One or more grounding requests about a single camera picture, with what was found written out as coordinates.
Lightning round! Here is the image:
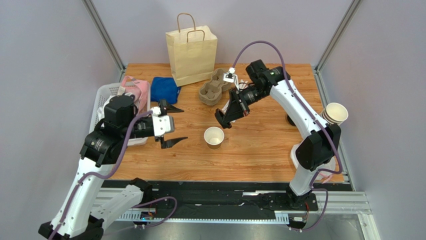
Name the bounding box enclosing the brown paper coffee cup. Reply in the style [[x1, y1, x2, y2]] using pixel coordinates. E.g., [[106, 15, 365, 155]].
[[203, 126, 225, 150]]

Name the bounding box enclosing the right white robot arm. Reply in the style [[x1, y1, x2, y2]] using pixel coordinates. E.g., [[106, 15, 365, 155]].
[[214, 59, 341, 209]]

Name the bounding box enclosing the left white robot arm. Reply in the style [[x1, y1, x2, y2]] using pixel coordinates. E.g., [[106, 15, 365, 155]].
[[38, 95, 180, 240]]

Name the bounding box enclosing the bundle of white wrapped straws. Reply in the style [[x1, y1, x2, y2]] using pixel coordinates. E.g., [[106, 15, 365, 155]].
[[221, 79, 250, 114]]

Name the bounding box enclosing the blue folded cloth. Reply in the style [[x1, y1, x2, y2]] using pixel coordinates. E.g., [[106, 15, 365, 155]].
[[150, 76, 182, 105]]

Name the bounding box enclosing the grey pulp cup carrier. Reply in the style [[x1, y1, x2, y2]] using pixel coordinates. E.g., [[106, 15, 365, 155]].
[[198, 68, 232, 106]]

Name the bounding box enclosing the pink cloth bag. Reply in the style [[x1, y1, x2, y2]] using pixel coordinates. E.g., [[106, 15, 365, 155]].
[[117, 75, 151, 113]]

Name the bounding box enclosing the white plastic basket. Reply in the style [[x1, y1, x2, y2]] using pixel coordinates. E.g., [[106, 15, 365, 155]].
[[89, 82, 148, 147]]

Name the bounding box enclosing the brown paper bag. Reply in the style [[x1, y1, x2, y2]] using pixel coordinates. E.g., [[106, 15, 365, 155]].
[[165, 18, 218, 87]]

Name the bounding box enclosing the stack of paper cups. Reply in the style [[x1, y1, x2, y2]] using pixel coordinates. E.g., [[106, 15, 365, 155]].
[[320, 102, 349, 125]]

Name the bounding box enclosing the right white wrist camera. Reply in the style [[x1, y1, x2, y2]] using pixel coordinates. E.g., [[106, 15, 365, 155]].
[[223, 67, 238, 83]]

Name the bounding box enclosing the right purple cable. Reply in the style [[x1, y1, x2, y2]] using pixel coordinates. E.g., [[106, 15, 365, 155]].
[[231, 40, 344, 233]]

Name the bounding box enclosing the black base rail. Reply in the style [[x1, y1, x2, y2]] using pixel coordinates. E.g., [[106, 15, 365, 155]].
[[99, 179, 354, 226]]

